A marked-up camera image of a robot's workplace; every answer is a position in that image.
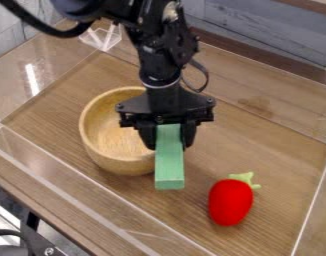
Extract red plush strawberry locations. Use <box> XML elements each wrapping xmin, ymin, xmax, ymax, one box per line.
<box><xmin>208</xmin><ymin>171</ymin><xmax>261</xmax><ymax>226</ymax></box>

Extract clear acrylic tray wall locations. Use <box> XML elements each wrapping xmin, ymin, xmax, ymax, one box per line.
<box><xmin>0</xmin><ymin>123</ymin><xmax>215</xmax><ymax>256</ymax></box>

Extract brown wooden bowl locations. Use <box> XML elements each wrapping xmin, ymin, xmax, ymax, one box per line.
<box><xmin>79</xmin><ymin>87</ymin><xmax>155</xmax><ymax>176</ymax></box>

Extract green rectangular block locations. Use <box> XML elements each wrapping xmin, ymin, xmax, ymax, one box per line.
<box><xmin>155</xmin><ymin>124</ymin><xmax>184</xmax><ymax>190</ymax></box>

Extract clear acrylic corner bracket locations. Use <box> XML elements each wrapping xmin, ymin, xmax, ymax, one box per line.
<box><xmin>79</xmin><ymin>24</ymin><xmax>122</xmax><ymax>52</ymax></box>

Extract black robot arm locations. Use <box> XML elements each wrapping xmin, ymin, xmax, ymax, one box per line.
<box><xmin>0</xmin><ymin>0</ymin><xmax>215</xmax><ymax>150</ymax></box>

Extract black table leg frame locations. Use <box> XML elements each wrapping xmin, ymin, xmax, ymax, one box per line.
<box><xmin>0</xmin><ymin>209</ymin><xmax>70</xmax><ymax>256</ymax></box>

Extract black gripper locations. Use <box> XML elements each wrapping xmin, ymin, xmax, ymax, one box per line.
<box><xmin>115</xmin><ymin>84</ymin><xmax>215</xmax><ymax>150</ymax></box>

